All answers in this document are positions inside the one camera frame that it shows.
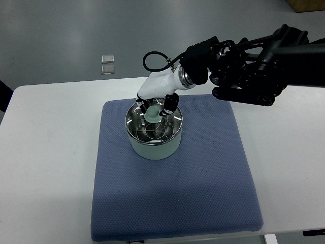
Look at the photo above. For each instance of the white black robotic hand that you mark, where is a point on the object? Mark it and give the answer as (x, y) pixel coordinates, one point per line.
(164, 84)

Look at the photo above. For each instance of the glass lid with green knob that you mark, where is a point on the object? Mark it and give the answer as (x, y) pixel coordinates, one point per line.
(134, 116)

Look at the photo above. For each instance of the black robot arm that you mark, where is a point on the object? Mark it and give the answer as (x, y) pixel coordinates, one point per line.
(256, 71)

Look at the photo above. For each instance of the green steel pot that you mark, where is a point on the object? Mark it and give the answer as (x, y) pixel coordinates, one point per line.
(156, 152)

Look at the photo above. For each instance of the upper metal floor plate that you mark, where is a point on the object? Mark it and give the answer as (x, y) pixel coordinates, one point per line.
(108, 58)

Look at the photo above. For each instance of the blue fabric mat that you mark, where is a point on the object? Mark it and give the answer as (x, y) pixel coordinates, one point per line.
(204, 187)

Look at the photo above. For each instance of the brown cardboard box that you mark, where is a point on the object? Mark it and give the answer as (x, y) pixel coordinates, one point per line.
(301, 6)

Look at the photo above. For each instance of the black object at left edge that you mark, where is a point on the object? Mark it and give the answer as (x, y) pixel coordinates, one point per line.
(5, 96)

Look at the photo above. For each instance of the black table control box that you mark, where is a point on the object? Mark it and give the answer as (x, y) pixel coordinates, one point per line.
(317, 232)

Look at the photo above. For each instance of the wire steaming rack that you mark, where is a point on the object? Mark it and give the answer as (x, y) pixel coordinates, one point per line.
(160, 131)

